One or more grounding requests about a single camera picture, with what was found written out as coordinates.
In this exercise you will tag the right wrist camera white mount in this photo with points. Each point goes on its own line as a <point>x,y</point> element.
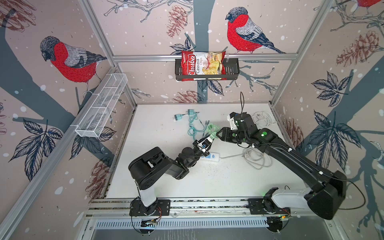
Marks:
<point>234,120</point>

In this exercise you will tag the white wire wall basket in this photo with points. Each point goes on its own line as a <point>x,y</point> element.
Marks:
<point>99,112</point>

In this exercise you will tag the green charger adapter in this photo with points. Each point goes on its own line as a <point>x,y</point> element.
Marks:
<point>213,136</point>

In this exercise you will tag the red cassava chips bag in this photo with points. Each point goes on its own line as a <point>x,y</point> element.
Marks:
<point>202,63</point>

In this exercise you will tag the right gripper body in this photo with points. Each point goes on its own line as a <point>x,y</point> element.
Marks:
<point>232,136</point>

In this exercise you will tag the black wall basket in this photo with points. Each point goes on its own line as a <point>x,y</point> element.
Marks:
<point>231,67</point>

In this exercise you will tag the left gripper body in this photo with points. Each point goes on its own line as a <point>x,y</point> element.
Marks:
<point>195,144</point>

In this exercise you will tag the white blue power strip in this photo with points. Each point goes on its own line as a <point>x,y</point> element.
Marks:
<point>212,157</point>

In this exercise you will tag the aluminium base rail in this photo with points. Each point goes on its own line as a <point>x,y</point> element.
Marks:
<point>191,213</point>

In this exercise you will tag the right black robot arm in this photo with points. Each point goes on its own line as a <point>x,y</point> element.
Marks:
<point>325,191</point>

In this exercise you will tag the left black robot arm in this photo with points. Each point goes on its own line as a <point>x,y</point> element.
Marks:
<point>147,169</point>

